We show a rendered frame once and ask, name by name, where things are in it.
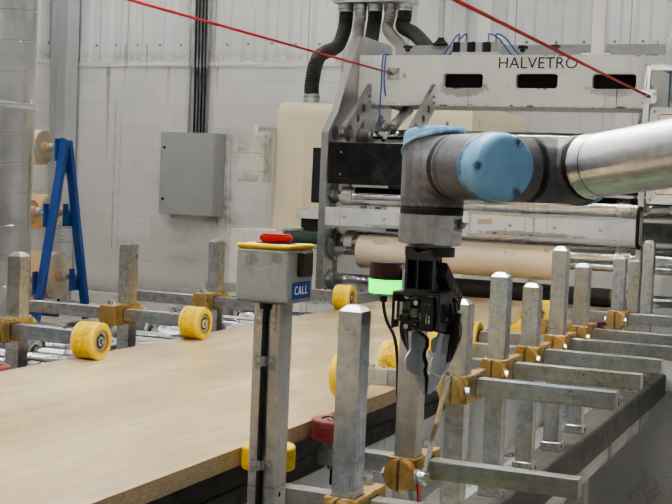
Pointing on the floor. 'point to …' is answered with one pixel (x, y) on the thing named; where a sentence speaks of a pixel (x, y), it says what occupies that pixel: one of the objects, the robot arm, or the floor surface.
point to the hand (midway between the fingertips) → (428, 384)
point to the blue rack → (63, 154)
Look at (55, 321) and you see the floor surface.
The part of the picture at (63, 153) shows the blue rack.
